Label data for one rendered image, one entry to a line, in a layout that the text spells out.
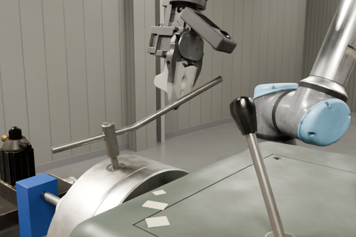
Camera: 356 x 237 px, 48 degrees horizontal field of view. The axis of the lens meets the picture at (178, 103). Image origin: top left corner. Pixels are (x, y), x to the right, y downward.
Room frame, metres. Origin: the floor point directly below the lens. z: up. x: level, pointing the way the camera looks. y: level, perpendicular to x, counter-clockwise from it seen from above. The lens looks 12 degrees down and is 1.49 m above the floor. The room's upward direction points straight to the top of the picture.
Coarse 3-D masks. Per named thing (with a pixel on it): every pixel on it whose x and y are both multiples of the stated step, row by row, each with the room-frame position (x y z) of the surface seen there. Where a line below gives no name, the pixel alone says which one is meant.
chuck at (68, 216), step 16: (128, 160) 0.71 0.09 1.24; (144, 160) 0.72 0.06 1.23; (96, 176) 0.66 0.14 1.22; (112, 176) 0.65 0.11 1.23; (80, 192) 0.64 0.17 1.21; (96, 192) 0.63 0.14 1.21; (64, 208) 0.63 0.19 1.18; (80, 208) 0.61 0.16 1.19; (96, 208) 0.60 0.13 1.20; (64, 224) 0.61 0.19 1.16
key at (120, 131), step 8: (216, 80) 0.76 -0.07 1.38; (200, 88) 0.74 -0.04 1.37; (208, 88) 0.75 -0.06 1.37; (184, 96) 0.73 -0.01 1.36; (192, 96) 0.73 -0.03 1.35; (168, 104) 0.72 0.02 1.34; (176, 104) 0.72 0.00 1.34; (160, 112) 0.71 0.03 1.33; (144, 120) 0.70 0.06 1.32; (152, 120) 0.70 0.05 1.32; (120, 128) 0.68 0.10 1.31; (128, 128) 0.68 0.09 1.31; (136, 128) 0.69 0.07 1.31; (88, 136) 0.66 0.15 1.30; (96, 136) 0.66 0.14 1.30; (104, 136) 0.67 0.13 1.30; (64, 144) 0.64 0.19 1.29; (72, 144) 0.64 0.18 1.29; (80, 144) 0.65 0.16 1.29; (56, 152) 0.63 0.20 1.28
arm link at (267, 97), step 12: (264, 84) 1.08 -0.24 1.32; (276, 84) 1.05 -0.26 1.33; (288, 84) 1.01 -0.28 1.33; (264, 96) 1.02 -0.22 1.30; (276, 96) 1.00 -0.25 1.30; (264, 108) 1.01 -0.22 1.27; (276, 108) 0.97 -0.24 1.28; (264, 120) 1.01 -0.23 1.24; (264, 132) 1.02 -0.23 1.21; (276, 132) 1.00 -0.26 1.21
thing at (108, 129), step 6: (102, 126) 0.67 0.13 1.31; (108, 126) 0.66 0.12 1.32; (114, 126) 0.67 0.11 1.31; (108, 132) 0.66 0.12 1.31; (114, 132) 0.67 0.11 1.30; (108, 138) 0.66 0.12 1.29; (114, 138) 0.67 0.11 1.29; (108, 144) 0.67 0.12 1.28; (114, 144) 0.67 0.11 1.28; (108, 150) 0.67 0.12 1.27; (114, 150) 0.67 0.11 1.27; (108, 156) 0.67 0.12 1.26; (114, 156) 0.67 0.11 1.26; (114, 162) 0.67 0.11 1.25; (114, 168) 0.68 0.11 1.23
